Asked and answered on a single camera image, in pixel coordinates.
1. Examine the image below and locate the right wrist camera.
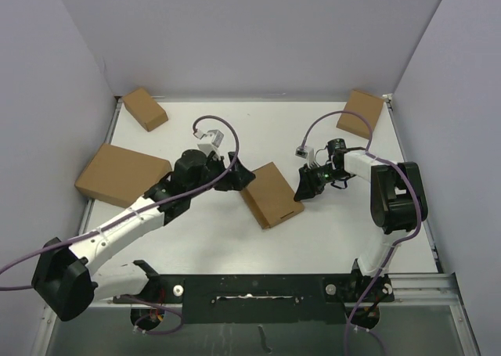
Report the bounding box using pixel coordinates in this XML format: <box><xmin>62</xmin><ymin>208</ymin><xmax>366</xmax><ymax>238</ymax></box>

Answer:
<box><xmin>295</xmin><ymin>146</ymin><xmax>319</xmax><ymax>169</ymax></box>

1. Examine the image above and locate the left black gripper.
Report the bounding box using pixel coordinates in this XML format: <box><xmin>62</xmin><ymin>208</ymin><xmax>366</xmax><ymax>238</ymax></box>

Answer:
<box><xmin>189</xmin><ymin>151</ymin><xmax>254</xmax><ymax>198</ymax></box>

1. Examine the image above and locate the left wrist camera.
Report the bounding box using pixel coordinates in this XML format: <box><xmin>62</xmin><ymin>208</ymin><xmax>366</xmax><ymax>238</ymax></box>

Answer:
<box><xmin>193</xmin><ymin>129</ymin><xmax>224</xmax><ymax>156</ymax></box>

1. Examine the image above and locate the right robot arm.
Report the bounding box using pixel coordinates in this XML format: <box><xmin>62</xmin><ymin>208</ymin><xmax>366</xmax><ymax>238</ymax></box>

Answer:
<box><xmin>294</xmin><ymin>138</ymin><xmax>427</xmax><ymax>300</ymax></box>

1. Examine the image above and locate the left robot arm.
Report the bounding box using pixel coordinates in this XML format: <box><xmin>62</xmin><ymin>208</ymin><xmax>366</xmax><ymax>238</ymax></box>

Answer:
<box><xmin>31</xmin><ymin>149</ymin><xmax>256</xmax><ymax>322</ymax></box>

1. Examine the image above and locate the large folded cardboard box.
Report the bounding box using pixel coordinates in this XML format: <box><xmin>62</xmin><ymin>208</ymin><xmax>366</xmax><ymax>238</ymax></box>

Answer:
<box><xmin>74</xmin><ymin>143</ymin><xmax>172</xmax><ymax>208</ymax></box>

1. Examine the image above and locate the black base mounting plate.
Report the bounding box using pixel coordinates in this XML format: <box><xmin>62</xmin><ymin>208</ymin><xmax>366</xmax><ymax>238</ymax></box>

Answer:
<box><xmin>136</xmin><ymin>271</ymin><xmax>395</xmax><ymax>326</ymax></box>

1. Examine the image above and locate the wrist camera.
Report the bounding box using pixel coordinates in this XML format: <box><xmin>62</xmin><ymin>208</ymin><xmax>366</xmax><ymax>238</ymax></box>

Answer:
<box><xmin>193</xmin><ymin>129</ymin><xmax>224</xmax><ymax>156</ymax></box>
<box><xmin>295</xmin><ymin>146</ymin><xmax>319</xmax><ymax>169</ymax></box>

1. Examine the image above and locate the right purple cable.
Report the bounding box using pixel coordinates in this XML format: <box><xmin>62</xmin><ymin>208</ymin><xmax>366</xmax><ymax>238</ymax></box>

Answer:
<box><xmin>303</xmin><ymin>111</ymin><xmax>426</xmax><ymax>356</ymax></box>

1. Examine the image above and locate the small folded cardboard box left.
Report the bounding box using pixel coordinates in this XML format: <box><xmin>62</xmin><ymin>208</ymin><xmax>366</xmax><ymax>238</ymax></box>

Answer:
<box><xmin>122</xmin><ymin>88</ymin><xmax>168</xmax><ymax>132</ymax></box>

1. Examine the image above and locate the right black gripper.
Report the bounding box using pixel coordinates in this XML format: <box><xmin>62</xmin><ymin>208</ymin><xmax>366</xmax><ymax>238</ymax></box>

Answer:
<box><xmin>294</xmin><ymin>162</ymin><xmax>350</xmax><ymax>202</ymax></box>

